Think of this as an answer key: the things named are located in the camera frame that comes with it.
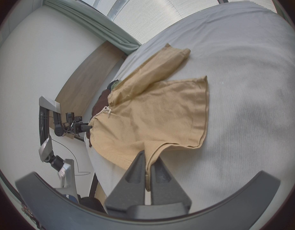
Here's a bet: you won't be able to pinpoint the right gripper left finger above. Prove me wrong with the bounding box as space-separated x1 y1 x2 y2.
105 150 148 215

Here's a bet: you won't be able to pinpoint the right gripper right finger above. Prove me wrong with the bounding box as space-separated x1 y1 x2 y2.
150 157 192 213

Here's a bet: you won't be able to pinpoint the tan drawstring shorts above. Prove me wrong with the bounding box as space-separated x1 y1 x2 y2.
89 43 210 192

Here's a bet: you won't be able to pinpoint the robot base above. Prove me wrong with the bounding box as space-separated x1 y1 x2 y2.
54 159 77 202

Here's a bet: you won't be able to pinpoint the bed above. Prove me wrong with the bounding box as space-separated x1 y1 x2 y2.
49 1 295 215

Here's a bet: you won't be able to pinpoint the brown garment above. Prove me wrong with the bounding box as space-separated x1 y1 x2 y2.
86 89 110 148

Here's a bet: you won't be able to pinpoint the grey-green curtain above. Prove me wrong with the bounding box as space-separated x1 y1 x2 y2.
43 0 142 56

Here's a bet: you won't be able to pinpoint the window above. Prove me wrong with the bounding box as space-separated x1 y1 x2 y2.
46 0 279 45

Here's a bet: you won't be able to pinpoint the black cable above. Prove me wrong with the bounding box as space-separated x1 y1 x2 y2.
51 138 91 176

